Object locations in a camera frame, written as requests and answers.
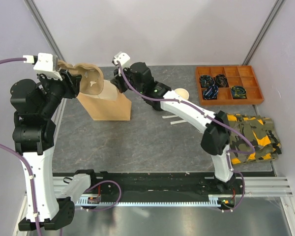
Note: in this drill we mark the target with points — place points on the rolled brown sock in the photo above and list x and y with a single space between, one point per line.
221 81

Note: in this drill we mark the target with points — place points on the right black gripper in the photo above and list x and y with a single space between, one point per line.
117 80

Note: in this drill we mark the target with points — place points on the camouflage cloth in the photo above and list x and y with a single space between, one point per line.
261 133

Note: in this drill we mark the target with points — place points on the stack of paper cups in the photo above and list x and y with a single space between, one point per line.
183 93

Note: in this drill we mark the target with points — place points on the orange compartment tray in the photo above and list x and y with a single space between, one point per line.
236 75

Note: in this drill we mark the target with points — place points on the brown paper bag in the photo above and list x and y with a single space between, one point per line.
107 105

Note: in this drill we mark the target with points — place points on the rolled blue striped sock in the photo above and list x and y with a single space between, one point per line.
210 93

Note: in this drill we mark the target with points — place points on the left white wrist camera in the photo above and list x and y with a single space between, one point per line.
45 63

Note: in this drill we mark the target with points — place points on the lower wrapped straw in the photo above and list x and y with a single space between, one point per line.
177 122

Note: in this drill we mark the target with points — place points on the rolled blue yellow sock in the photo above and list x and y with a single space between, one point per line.
238 92

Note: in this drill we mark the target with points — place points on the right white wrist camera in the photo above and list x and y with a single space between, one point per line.
123 58

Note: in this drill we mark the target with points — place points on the rolled sock top left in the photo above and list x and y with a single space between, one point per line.
206 81

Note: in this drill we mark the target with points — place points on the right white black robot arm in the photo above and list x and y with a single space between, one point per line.
213 126

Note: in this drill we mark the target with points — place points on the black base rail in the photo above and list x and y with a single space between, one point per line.
162 187

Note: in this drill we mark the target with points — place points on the upper wrapped straw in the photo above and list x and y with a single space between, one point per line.
170 116

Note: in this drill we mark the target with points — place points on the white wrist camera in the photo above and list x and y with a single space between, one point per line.
123 58
45 63

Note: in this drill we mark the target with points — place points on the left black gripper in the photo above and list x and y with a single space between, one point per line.
71 83

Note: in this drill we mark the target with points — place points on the cardboard cup carrier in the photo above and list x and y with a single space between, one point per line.
86 76

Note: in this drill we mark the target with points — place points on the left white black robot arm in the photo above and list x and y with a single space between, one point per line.
33 136

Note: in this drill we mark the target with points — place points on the wrapped straw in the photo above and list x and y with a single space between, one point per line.
170 116
177 122

